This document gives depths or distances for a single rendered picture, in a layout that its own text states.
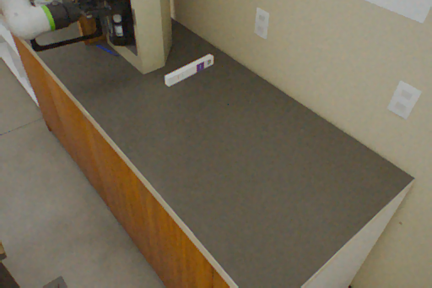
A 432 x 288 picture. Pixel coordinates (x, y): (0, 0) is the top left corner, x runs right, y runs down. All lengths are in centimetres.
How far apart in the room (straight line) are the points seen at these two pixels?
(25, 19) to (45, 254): 128
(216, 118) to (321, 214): 52
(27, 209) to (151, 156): 133
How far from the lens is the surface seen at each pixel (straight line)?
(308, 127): 143
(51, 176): 260
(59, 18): 151
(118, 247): 219
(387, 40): 127
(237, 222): 111
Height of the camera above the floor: 188
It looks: 43 degrees down
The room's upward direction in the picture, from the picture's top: 3 degrees clockwise
